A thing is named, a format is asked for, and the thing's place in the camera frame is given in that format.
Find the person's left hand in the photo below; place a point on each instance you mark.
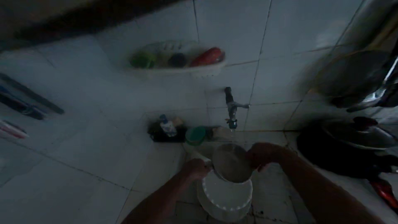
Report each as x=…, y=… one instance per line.
x=193, y=169

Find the person's right hand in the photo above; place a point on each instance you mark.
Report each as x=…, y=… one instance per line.
x=262, y=154

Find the person's right fingers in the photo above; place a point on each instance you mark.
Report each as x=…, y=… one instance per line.
x=255, y=158

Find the person's left fingers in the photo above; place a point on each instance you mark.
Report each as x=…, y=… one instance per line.
x=206, y=167

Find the round metal pot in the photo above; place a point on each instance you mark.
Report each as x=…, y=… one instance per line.
x=233, y=165

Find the person's right forearm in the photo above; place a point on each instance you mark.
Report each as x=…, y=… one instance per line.
x=317, y=186

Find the person's left forearm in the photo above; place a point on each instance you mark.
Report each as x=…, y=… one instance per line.
x=161, y=196

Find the green round container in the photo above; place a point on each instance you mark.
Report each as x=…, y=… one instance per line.
x=196, y=135

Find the white scalloped-rim basin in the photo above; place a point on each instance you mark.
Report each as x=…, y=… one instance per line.
x=227, y=194

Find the beige block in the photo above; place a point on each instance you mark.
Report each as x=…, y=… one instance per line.
x=178, y=121

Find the white bottle with blue pump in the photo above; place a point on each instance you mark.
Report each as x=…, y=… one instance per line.
x=168, y=128

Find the black tray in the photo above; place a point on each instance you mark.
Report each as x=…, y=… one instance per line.
x=158, y=136

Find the large black pot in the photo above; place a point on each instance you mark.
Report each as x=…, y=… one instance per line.
x=332, y=155

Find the glass lid with dark knob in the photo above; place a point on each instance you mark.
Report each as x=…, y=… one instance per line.
x=354, y=135

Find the red bundle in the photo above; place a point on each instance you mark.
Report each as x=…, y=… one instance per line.
x=207, y=57

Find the dark round item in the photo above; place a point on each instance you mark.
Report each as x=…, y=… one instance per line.
x=177, y=60

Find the green scrubber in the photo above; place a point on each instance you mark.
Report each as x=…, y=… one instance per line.
x=143, y=59

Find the large round hanging pan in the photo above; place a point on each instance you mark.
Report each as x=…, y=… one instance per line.
x=348, y=73

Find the dark blue long object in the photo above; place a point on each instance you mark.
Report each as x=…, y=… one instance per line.
x=23, y=107

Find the red and white object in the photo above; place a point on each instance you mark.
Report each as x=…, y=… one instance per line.
x=11, y=130

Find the metal wall faucet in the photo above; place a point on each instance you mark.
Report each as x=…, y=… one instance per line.
x=231, y=109

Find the white plastic wall rack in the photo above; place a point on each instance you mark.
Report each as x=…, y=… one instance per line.
x=174, y=71

